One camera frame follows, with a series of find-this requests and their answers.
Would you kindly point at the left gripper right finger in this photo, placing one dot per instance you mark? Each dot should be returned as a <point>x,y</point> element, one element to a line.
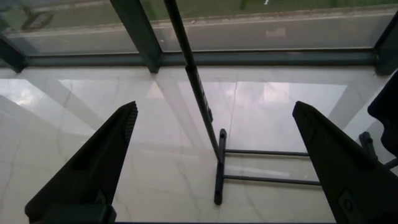
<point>348,168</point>

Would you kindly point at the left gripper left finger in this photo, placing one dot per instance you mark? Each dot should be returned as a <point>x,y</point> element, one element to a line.
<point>93,168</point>

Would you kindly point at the black clothes rack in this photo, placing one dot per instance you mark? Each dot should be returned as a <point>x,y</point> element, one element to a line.
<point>199,90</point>

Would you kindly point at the window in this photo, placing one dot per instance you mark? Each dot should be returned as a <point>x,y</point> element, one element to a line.
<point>248,58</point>

